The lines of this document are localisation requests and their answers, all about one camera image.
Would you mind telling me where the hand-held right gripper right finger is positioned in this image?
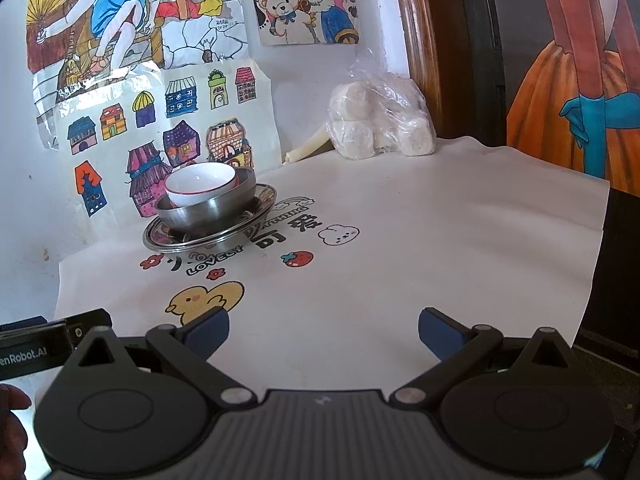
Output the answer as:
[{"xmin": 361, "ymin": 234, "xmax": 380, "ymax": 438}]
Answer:
[{"xmin": 390, "ymin": 307, "xmax": 576, "ymax": 408}]

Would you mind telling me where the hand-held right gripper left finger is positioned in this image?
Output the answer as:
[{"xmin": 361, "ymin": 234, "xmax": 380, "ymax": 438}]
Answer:
[{"xmin": 70, "ymin": 307, "xmax": 258, "ymax": 408}]

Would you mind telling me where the steel plate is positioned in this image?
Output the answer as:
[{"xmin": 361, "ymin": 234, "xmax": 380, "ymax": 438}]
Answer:
[{"xmin": 144, "ymin": 183, "xmax": 279, "ymax": 252}]

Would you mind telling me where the large steel bowl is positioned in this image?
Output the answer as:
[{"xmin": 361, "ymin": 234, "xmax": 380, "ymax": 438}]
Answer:
[{"xmin": 154, "ymin": 166, "xmax": 258, "ymax": 233}]

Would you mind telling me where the small white red-rimmed bowl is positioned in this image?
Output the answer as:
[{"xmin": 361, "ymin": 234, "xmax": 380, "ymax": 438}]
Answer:
[{"xmin": 164, "ymin": 162, "xmax": 237, "ymax": 209}]

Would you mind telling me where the person's left hand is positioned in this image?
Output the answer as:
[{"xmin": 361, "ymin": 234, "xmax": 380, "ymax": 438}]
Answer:
[{"xmin": 0, "ymin": 382, "xmax": 34, "ymax": 476}]

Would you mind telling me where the white printed table cover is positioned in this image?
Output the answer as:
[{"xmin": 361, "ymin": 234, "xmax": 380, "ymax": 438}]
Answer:
[{"xmin": 52, "ymin": 137, "xmax": 612, "ymax": 401}]

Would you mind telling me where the white stick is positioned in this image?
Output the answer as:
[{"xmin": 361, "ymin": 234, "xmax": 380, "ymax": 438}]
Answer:
[{"xmin": 285, "ymin": 127, "xmax": 332, "ymax": 165}]

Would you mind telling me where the colourful houses drawing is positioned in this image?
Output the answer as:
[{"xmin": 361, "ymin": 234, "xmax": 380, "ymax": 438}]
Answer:
[{"xmin": 55, "ymin": 59, "xmax": 282, "ymax": 218}]

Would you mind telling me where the plastic bag of white buns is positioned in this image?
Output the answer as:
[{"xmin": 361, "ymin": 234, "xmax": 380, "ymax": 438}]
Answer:
[{"xmin": 327, "ymin": 50, "xmax": 437, "ymax": 161}]

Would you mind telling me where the clear plastic sheet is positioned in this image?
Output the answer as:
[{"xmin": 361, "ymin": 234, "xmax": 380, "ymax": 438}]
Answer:
[{"xmin": 32, "ymin": 62, "xmax": 167, "ymax": 152}]

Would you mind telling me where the orange dress painting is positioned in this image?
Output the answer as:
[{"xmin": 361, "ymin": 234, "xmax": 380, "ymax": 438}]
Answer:
[{"xmin": 506, "ymin": 0, "xmax": 640, "ymax": 193}]

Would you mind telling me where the table scene drawing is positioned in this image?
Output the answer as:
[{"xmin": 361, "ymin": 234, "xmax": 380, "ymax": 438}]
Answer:
[{"xmin": 159, "ymin": 0, "xmax": 252, "ymax": 67}]

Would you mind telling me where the figure with fan poster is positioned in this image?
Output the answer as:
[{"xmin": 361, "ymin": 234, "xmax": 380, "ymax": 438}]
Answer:
[{"xmin": 26, "ymin": 0, "xmax": 167, "ymax": 78}]

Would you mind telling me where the child and teddy bear poster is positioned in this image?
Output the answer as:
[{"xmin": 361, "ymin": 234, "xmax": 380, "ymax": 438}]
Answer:
[{"xmin": 250, "ymin": 0, "xmax": 362, "ymax": 47}]

